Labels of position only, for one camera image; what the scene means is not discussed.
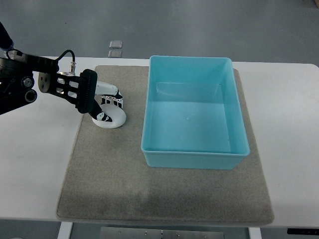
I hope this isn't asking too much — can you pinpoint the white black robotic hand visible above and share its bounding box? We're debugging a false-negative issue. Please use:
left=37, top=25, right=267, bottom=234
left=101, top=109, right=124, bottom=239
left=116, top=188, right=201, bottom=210
left=89, top=82, right=123, bottom=121

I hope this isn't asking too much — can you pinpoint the white bunny toy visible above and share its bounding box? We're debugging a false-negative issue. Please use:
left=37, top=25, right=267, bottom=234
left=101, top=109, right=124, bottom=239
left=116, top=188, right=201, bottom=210
left=92, top=104, right=127, bottom=128

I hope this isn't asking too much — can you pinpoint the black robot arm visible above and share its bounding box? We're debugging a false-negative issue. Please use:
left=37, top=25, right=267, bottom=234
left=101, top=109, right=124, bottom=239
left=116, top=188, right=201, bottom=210
left=0, top=26, right=97, bottom=114

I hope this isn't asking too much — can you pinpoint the blue plastic box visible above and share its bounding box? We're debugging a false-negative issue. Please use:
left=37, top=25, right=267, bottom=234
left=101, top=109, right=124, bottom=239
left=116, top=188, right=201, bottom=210
left=141, top=56, right=250, bottom=170

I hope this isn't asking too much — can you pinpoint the lower floor socket plate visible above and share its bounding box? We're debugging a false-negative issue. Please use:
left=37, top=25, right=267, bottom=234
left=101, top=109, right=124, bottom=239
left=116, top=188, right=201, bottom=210
left=108, top=50, right=122, bottom=58

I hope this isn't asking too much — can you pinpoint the floor socket plate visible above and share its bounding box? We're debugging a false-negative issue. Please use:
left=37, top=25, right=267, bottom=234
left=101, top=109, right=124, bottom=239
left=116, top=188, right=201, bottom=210
left=109, top=40, right=123, bottom=49
left=108, top=50, right=122, bottom=58

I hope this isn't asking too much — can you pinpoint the upper floor socket plate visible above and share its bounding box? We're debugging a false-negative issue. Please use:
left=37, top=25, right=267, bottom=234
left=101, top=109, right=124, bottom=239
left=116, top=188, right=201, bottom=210
left=109, top=40, right=123, bottom=49

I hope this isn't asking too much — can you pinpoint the grey felt mat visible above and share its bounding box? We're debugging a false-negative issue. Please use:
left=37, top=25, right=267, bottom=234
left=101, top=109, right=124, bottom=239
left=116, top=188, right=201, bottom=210
left=56, top=65, right=274, bottom=226

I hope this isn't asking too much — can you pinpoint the white table leg left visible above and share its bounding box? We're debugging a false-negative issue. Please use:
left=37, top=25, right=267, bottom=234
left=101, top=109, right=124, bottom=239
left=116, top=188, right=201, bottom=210
left=57, top=222, right=73, bottom=239

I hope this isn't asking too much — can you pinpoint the white table leg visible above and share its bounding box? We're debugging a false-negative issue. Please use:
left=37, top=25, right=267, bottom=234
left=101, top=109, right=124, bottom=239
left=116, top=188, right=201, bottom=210
left=248, top=227, right=262, bottom=239
left=57, top=222, right=73, bottom=239

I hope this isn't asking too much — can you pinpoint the white table leg right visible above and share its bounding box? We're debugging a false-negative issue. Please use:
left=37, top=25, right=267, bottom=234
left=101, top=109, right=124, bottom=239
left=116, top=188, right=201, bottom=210
left=248, top=227, right=262, bottom=239

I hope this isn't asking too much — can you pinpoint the black table control panel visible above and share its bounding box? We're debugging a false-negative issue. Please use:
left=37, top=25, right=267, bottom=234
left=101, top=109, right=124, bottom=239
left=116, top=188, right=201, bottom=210
left=287, top=228, right=319, bottom=236

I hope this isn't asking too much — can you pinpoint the metal table base plate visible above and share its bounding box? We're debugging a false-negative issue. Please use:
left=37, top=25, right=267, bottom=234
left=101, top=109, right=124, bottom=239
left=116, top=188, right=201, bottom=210
left=99, top=227, right=225, bottom=239

